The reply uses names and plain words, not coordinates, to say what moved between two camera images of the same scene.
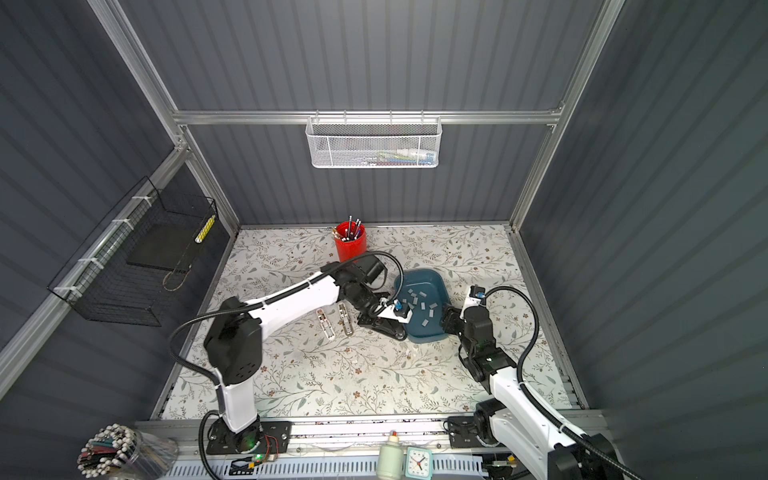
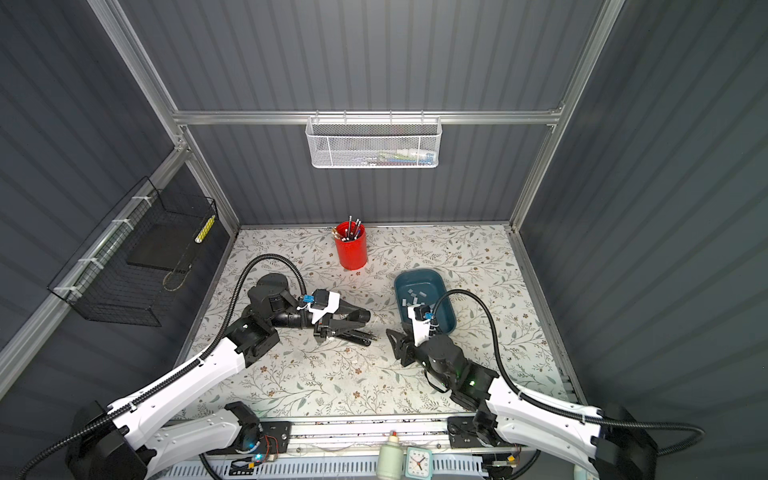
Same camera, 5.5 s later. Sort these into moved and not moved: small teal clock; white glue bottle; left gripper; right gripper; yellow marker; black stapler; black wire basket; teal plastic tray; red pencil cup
Moved: black stapler; left gripper; right gripper
Not moved: white glue bottle; yellow marker; red pencil cup; black wire basket; small teal clock; teal plastic tray
